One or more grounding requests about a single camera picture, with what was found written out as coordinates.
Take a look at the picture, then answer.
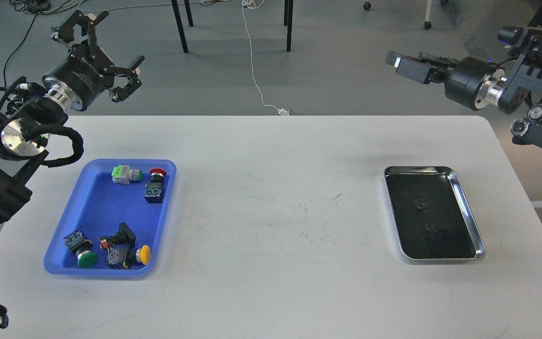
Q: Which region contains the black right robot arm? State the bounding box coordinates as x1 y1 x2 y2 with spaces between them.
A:
385 26 542 149

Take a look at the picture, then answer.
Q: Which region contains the black table leg left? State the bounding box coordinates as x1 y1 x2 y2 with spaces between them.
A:
171 0 194 54

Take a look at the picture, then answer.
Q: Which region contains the black floor cable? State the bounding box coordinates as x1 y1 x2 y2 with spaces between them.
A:
0 0 83 90

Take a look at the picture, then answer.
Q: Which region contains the yellow push button switch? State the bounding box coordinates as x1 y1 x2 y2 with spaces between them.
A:
105 245 152 269

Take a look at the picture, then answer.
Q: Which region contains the light green push button switch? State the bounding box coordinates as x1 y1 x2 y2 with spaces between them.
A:
111 165 143 185

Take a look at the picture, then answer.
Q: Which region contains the black table leg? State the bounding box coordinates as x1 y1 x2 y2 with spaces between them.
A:
171 0 194 54
283 0 294 52

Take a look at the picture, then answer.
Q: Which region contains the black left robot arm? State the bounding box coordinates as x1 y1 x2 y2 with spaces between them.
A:
0 9 144 225

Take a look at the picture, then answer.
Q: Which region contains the black table leg right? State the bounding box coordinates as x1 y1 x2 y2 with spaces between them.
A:
283 0 294 52

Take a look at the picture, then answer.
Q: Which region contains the green mushroom push button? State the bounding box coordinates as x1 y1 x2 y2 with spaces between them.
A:
63 230 98 269

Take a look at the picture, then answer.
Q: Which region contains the red emergency stop button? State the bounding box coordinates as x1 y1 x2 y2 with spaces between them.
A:
144 168 167 204

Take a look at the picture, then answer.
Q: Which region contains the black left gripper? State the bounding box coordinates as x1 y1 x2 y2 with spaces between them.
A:
42 10 145 112

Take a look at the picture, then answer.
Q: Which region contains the silver metal tray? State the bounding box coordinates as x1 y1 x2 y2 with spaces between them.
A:
383 166 486 264

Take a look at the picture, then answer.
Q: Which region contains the blue plastic tray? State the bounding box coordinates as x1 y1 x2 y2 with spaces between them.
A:
44 159 177 278

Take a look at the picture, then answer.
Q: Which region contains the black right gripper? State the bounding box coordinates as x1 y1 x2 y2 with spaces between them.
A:
386 51 505 110

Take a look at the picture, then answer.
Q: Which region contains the white floor cable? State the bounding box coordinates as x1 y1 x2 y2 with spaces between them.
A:
78 0 289 116

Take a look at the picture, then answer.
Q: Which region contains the black selector switch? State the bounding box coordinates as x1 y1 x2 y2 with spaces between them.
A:
98 223 137 250

